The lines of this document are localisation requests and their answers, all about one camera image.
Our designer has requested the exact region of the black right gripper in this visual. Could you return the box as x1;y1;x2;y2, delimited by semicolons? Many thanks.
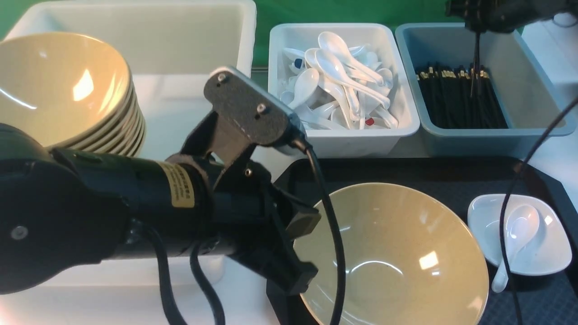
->
445;0;524;33

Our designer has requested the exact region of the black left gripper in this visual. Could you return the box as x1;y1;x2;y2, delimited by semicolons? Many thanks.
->
167;110;321;295

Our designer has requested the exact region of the tan noodle bowl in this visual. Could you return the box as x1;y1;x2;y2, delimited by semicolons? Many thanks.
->
294;182;489;325

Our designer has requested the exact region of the white soup spoon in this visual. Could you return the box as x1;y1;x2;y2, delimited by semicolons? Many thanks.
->
491;205;540;293
318;31;385;86
287;68;320;109
315;49;391;110

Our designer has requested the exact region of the white square dish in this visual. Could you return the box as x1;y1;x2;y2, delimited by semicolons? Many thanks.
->
468;194;573;276

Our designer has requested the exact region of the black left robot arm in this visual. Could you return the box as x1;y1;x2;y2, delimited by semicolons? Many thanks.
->
1;105;320;295

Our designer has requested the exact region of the top stacked tan bowl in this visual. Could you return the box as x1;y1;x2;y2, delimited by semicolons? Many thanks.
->
0;32;132;147

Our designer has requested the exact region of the bundle of black chopsticks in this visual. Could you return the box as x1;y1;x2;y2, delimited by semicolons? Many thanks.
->
415;63;509;129

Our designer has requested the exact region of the green backdrop cloth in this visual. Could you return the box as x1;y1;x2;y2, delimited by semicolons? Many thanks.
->
1;0;456;67

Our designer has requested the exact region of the blue-grey chopstick bin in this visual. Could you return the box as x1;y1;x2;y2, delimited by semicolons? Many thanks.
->
396;23;564;157

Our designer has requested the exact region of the white spoon bin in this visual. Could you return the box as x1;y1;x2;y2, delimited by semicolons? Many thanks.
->
268;23;420;158

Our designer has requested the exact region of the pile of white spoons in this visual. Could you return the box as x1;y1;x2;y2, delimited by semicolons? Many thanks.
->
280;44;398;130

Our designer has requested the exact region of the white soup spoon top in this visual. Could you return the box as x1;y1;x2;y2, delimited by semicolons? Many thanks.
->
318;31;385;86

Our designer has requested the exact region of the large white plastic tub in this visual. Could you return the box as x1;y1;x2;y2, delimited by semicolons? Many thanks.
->
0;0;257;287

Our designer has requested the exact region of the stack of tan bowls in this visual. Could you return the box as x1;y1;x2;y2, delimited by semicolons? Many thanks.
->
48;82;142;153

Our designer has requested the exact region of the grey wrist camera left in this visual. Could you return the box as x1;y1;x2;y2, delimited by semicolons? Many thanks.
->
204;66;305;156

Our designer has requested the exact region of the black camera cable left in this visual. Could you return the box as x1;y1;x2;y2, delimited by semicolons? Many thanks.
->
144;138;347;325

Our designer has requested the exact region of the black cable right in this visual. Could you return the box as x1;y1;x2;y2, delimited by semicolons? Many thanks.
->
499;97;578;325

